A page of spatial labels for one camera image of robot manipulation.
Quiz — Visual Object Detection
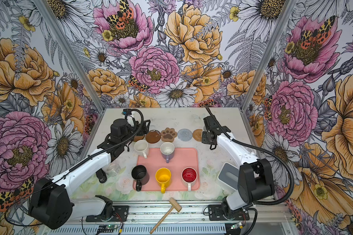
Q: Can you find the dark wooden scratched coaster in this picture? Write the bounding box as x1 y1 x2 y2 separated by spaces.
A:
145 130 161 144

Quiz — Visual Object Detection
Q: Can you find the woven rattan round coaster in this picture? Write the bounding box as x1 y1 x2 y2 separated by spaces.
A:
193 129 203 142

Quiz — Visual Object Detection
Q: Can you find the white speckled mug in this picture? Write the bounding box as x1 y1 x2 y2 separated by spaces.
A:
134 140 149 159

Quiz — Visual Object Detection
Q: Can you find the grey-blue woven round coaster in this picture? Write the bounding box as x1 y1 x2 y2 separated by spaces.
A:
177 129 193 142

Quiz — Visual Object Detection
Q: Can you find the cork paw print coaster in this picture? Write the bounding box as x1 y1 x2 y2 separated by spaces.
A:
160 127 177 143

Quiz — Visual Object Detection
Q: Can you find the purple mug white inside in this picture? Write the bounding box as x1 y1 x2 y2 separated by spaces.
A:
160 142 175 163

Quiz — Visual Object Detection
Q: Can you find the black mug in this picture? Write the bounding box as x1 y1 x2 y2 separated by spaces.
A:
131 165 150 192

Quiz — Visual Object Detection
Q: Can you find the white mug red inside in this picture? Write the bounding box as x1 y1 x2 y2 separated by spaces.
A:
181 167 198 192

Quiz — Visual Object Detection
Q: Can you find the plain brown wooden coaster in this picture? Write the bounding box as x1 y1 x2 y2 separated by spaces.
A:
133 135 145 142

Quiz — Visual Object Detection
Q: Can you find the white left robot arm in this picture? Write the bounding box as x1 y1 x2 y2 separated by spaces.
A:
28 117 151 229

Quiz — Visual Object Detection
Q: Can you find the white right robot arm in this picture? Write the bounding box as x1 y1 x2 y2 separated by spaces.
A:
202 115 275 219

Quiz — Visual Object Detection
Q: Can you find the pink silicone tray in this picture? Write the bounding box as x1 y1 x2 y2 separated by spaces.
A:
137 148 199 192

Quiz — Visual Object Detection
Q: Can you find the white grey square container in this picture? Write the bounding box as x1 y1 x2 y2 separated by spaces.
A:
217 162 239 192

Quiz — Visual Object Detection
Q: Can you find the clear glass jar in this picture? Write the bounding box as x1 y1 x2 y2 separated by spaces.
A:
105 162 121 177

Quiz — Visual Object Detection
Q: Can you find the yellow mug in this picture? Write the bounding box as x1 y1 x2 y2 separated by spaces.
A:
155 167 172 194

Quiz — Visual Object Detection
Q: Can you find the wooden mallet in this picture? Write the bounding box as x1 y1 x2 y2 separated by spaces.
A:
150 198 182 234

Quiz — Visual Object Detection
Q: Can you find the green circuit board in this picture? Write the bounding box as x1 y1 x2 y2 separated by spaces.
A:
97 224 119 234

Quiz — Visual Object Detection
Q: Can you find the black corrugated right cable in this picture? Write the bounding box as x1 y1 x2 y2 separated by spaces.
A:
205 105 295 235

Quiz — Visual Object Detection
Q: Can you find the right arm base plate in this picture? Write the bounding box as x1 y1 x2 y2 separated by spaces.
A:
208 204 250 221

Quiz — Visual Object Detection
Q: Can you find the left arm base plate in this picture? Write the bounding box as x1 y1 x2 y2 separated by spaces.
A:
85 205 129 222

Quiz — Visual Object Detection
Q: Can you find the aluminium left corner post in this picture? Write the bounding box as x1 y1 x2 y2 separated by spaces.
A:
34 1 106 114

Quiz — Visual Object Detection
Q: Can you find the aluminium corner post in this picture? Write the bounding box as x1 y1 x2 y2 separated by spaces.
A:
241 0 297 113
34 1 106 114

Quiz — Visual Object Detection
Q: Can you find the aluminium right corner post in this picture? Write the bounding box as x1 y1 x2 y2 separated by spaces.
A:
241 0 297 113

